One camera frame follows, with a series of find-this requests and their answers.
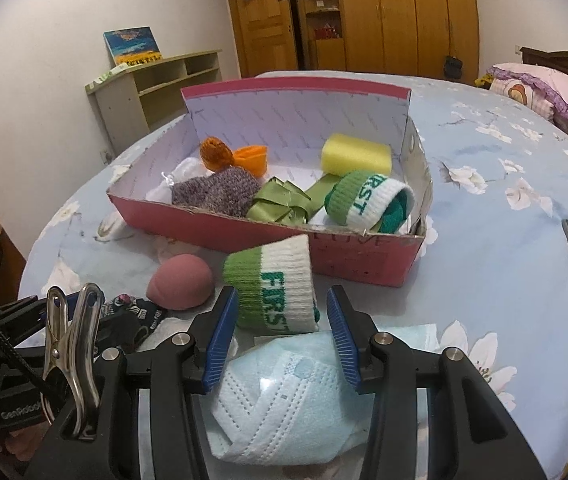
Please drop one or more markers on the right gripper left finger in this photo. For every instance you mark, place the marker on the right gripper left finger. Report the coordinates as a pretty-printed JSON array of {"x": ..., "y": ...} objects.
[{"x": 211, "y": 333}]

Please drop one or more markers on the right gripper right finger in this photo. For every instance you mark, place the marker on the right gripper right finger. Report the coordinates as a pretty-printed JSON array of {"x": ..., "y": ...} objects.
[{"x": 352, "y": 331}]

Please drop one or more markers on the pink makeup sponge egg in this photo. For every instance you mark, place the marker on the pink makeup sponge egg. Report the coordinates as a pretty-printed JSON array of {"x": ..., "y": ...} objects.
[{"x": 181, "y": 283}]

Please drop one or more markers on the green white sock roll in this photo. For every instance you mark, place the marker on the green white sock roll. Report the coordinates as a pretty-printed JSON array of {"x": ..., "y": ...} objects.
[
  {"x": 364, "y": 200},
  {"x": 274, "y": 284}
]

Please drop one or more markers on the yellow sponge block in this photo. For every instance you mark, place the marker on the yellow sponge block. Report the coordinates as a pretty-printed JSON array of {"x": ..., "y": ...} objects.
[{"x": 342, "y": 154}]

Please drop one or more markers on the left hand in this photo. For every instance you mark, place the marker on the left hand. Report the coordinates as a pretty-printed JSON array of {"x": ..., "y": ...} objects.
[{"x": 24, "y": 443}]

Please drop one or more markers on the metal spring clip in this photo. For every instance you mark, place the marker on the metal spring clip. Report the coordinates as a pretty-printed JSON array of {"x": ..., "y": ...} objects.
[{"x": 70, "y": 337}]

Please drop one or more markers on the black patterned sock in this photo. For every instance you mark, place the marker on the black patterned sock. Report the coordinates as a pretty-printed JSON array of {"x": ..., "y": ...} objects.
[{"x": 126, "y": 322}]

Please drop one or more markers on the light blue face mask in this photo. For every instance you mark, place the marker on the light blue face mask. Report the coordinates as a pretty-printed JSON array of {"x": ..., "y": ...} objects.
[{"x": 286, "y": 403}]

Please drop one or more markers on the purple grey knitted sock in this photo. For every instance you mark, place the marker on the purple grey knitted sock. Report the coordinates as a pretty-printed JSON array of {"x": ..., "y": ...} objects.
[{"x": 229, "y": 192}]

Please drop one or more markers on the green satin ribbon bow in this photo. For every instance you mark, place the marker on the green satin ribbon bow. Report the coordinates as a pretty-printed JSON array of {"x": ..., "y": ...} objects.
[{"x": 282, "y": 202}]

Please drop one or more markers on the blue floral bed sheet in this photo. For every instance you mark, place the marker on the blue floral bed sheet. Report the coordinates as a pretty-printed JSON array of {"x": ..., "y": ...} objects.
[{"x": 492, "y": 274}]

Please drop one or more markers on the white plastic bag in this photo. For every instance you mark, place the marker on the white plastic bag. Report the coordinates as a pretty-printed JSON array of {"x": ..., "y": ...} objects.
[{"x": 186, "y": 169}]

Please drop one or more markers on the red cardboard box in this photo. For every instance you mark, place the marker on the red cardboard box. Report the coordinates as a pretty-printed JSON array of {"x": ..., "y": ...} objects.
[{"x": 293, "y": 115}]

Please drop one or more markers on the cream open bookshelf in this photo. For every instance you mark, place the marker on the cream open bookshelf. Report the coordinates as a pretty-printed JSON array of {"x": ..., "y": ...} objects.
[{"x": 137, "y": 100}]

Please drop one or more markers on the black bag on wardrobe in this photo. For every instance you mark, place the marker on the black bag on wardrobe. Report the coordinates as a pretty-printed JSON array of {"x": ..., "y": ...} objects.
[{"x": 453, "y": 68}]

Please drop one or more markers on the cartoon checkered pillow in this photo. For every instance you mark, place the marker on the cartoon checkered pillow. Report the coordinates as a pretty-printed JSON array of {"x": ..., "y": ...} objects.
[{"x": 526, "y": 95}]

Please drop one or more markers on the blue yellow painting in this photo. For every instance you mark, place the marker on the blue yellow painting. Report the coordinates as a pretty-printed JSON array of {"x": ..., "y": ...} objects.
[{"x": 132, "y": 46}]

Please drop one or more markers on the wooden wardrobe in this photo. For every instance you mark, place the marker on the wooden wardrobe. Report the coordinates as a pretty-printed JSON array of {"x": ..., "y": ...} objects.
[{"x": 404, "y": 37}]

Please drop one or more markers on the purple ruffled pillow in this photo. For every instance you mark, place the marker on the purple ruffled pillow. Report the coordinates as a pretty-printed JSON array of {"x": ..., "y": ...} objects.
[{"x": 553, "y": 83}]

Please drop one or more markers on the wooden door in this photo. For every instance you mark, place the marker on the wooden door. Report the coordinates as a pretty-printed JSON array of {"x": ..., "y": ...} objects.
[{"x": 264, "y": 36}]

